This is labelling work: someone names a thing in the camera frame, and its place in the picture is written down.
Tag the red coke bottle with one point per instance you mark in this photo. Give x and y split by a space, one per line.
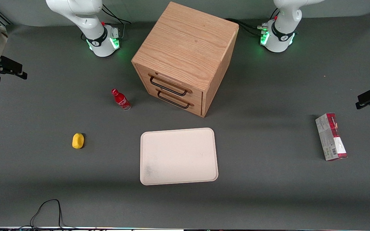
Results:
121 100

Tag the wooden drawer front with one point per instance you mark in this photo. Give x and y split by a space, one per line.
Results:
194 108
175 81

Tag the cream rectangular tray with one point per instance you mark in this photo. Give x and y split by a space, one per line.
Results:
178 157

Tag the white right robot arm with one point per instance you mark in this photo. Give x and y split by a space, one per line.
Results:
88 22

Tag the grey and red carton box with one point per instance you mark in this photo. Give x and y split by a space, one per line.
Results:
331 138

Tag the wooden cutting board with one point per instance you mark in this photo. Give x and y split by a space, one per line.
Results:
188 41

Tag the yellow lemon-shaped toy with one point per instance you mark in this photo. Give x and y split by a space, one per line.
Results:
78 141

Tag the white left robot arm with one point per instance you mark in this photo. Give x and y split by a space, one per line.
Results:
284 19

